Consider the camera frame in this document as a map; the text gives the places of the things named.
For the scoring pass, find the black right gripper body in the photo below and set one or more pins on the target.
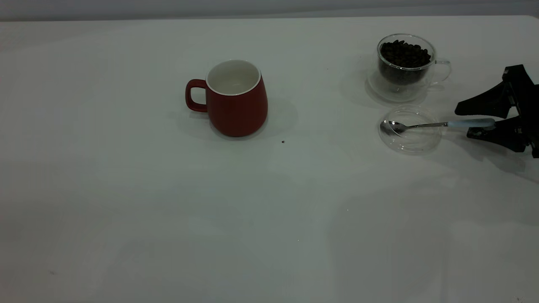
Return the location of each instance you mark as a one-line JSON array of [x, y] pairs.
[[528, 101]]

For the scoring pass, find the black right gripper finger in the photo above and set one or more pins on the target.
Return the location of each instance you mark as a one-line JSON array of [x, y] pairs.
[[488, 103], [505, 134]]

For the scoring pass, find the red ceramic mug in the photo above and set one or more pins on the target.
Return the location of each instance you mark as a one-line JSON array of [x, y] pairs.
[[238, 113]]

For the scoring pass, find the dark coffee beans pile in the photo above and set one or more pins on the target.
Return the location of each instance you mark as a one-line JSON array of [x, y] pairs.
[[404, 54]]

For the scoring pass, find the clear glass saucer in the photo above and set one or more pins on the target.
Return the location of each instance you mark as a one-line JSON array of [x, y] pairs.
[[410, 145]]

